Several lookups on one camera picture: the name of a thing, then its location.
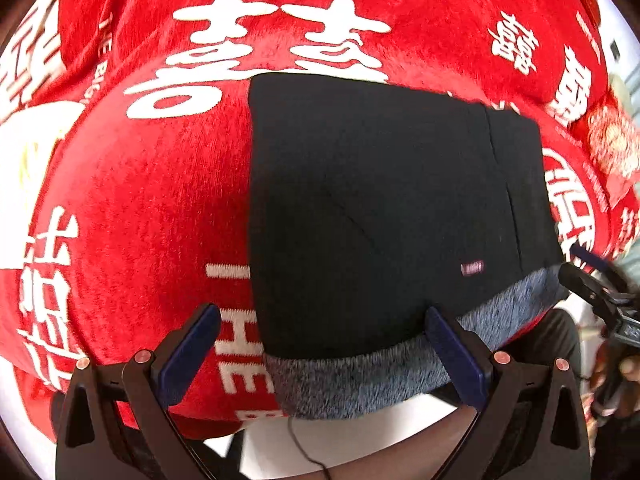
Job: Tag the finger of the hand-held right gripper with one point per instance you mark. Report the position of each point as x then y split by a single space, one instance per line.
592 259
582 280

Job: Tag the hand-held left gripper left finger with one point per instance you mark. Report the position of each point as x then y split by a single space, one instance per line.
192 347

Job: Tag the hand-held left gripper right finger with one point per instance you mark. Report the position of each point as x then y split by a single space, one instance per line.
457 355

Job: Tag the black pants with patterned band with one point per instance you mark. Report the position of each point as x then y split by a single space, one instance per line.
375 210

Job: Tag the person's right hand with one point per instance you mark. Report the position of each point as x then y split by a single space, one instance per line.
630 369

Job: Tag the dark furniture leg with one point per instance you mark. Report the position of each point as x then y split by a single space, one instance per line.
239 447

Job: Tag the red printed pillow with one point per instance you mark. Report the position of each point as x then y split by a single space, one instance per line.
612 142

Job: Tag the red printed blanket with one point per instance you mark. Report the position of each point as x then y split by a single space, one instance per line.
150 170

